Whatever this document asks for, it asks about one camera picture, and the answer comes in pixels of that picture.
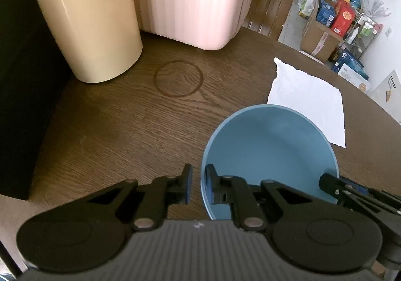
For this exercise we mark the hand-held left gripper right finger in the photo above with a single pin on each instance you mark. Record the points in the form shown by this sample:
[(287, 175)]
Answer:
[(213, 185)]

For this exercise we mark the black paper bag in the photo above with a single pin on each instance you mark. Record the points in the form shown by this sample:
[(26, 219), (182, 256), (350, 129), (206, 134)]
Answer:
[(22, 80)]

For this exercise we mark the cardboard box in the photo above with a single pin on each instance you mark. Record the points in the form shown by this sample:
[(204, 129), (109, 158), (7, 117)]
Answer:
[(316, 36)]

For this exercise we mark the white wall socket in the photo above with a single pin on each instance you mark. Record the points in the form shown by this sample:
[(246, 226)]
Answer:
[(389, 32)]

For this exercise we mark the white printed board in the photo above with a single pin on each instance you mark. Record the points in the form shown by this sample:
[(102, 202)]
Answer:
[(388, 86)]

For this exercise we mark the white paper napkin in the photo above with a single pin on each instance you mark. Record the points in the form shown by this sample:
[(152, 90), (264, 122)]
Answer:
[(307, 99)]

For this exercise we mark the blue bowl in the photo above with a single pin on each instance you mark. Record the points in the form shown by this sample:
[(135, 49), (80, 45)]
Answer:
[(266, 149)]

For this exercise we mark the blue white carton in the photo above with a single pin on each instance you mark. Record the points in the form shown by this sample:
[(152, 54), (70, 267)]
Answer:
[(351, 60)]

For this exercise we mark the blue box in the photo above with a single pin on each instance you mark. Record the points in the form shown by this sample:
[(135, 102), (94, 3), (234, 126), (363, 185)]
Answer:
[(325, 13)]

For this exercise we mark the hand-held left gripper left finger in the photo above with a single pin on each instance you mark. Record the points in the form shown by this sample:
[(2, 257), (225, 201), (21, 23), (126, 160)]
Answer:
[(188, 184)]

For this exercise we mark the yellow thermos jug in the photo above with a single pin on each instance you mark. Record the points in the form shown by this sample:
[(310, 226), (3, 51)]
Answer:
[(87, 33)]

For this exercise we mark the pink ribbed suitcase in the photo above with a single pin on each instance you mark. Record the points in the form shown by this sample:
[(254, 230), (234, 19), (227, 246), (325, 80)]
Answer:
[(194, 2)]

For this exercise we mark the white dried branches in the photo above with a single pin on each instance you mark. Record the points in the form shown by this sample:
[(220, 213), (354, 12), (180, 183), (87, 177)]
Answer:
[(379, 2)]

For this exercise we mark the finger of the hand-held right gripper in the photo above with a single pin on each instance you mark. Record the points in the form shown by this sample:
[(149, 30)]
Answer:
[(354, 184), (330, 187)]

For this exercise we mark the red box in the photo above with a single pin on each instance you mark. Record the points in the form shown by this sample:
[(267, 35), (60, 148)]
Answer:
[(343, 16)]

